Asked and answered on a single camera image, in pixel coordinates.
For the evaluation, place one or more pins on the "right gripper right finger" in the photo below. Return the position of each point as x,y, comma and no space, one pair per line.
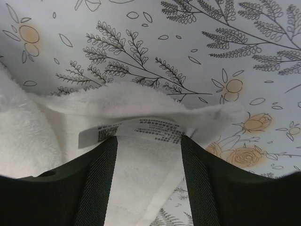
221,194

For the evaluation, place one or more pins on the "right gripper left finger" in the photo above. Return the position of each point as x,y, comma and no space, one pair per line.
74,194

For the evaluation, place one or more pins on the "white towel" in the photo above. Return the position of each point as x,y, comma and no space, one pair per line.
94,131

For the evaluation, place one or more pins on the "floral patterned table mat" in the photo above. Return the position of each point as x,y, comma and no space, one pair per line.
69,65

